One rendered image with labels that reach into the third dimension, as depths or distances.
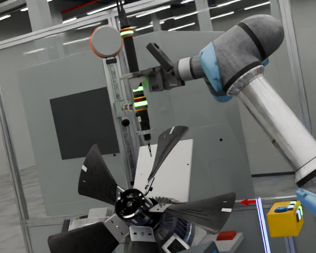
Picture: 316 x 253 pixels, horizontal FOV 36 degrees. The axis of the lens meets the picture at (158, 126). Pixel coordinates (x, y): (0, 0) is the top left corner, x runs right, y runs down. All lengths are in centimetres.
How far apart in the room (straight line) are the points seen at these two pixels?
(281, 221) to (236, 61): 81
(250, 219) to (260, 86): 128
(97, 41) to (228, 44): 124
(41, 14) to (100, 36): 558
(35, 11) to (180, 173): 619
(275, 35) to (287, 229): 83
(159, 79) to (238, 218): 102
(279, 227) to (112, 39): 118
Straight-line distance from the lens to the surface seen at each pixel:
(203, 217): 161
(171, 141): 180
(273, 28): 126
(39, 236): 302
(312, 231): 237
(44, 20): 795
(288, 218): 184
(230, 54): 121
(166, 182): 204
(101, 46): 238
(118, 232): 180
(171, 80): 162
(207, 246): 103
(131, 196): 174
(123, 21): 169
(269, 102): 120
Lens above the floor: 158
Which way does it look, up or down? 4 degrees down
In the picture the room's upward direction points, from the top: 11 degrees counter-clockwise
